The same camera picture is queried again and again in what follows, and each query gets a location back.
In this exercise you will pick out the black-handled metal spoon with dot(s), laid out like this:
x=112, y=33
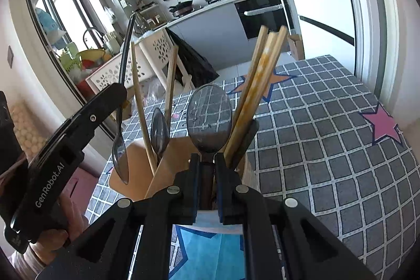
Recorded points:
x=119, y=154

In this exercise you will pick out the pink plastic utensil caddy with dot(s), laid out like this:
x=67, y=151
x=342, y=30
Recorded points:
x=144, y=182

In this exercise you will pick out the dark spoon on table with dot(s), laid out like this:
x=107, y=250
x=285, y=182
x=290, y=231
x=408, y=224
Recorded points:
x=159, y=134

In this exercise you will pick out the left hand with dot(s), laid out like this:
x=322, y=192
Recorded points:
x=44, y=250

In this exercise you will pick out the black wok on stove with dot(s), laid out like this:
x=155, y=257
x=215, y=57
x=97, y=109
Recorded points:
x=182, y=8

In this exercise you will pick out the bamboo chopsticks in right compartment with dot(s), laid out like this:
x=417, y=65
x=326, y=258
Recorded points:
x=263, y=62

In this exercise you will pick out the black built-in oven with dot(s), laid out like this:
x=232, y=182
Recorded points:
x=270, y=13

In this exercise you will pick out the grey-blue plastic spoon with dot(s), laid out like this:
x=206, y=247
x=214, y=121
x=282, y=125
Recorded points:
x=209, y=122

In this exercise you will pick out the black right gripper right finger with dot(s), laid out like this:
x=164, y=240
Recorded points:
x=282, y=239

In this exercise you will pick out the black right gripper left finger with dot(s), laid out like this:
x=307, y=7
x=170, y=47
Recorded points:
x=131, y=240

